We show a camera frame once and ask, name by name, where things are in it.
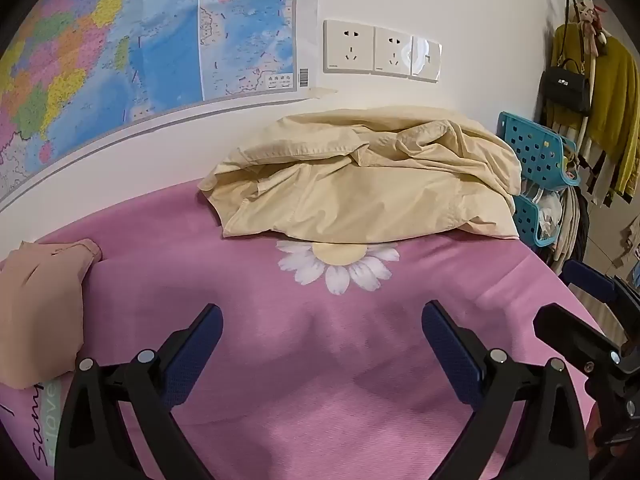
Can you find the beige hanging clothes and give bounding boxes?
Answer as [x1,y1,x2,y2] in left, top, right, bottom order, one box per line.
[542,187,591,271]

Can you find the white wall switch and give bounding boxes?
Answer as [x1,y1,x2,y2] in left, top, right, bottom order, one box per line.
[411,35,443,82]

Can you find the blue plastic basket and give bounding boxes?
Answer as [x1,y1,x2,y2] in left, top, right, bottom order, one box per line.
[512,192,561,250]
[497,111,581,188]

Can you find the pink plush toy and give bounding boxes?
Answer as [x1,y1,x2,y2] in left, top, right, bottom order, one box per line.
[575,2,608,56]

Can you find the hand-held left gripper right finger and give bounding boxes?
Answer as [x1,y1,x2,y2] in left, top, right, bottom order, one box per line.
[421,300,601,480]

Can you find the white wall socket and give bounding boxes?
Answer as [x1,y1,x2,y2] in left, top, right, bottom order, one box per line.
[374,25,414,78]
[323,19,376,73]

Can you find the colourful wall map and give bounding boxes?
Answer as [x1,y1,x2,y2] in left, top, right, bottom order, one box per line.
[0,0,321,211]

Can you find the yellow hanging sweater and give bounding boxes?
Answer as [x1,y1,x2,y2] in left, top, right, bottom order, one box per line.
[550,22,640,196]

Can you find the black handbag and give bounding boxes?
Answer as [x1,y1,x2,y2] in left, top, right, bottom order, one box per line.
[540,57,593,115]

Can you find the cream large garment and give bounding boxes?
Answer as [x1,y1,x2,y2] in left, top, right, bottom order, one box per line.
[198,107,522,241]

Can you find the peach cloth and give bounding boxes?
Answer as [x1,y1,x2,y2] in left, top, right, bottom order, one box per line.
[0,238,103,391]

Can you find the pink daisy print bedsheet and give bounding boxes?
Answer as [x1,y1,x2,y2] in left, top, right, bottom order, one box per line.
[0,180,616,480]

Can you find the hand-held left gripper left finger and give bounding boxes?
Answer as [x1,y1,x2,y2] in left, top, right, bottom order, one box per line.
[54,303,224,480]

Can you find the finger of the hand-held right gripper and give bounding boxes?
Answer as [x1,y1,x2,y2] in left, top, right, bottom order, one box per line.
[533,302,624,371]
[562,258,640,307]

